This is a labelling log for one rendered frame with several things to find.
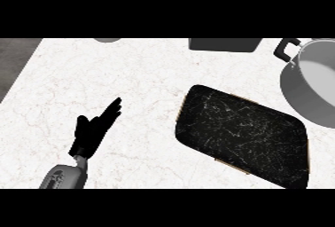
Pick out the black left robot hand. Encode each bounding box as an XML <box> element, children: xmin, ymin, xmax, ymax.
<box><xmin>68</xmin><ymin>97</ymin><xmax>123</xmax><ymax>160</ymax></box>

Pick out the black tray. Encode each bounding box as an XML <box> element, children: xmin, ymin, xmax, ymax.
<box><xmin>174</xmin><ymin>84</ymin><xmax>312</xmax><ymax>190</ymax></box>

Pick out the grey metal pot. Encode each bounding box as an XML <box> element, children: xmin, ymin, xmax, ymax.
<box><xmin>272</xmin><ymin>38</ymin><xmax>335</xmax><ymax>129</ymax></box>

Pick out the dark grey rectangular object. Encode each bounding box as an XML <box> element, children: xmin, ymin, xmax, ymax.
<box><xmin>188</xmin><ymin>38</ymin><xmax>264</xmax><ymax>53</ymax></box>

